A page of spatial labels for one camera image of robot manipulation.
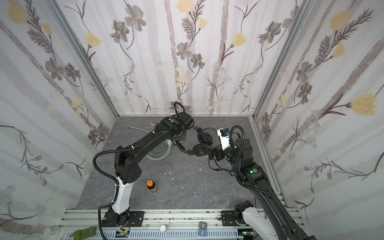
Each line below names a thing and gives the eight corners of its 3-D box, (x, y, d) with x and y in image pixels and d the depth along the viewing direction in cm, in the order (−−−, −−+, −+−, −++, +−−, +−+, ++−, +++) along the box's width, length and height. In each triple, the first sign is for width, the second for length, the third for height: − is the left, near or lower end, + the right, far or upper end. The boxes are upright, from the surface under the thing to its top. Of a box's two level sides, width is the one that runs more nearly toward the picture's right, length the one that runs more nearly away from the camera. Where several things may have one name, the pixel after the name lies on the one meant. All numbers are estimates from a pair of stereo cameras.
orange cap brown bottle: (150, 192, 85) (145, 186, 77) (151, 186, 87) (147, 180, 79) (156, 192, 85) (153, 186, 77) (157, 186, 87) (154, 180, 79)
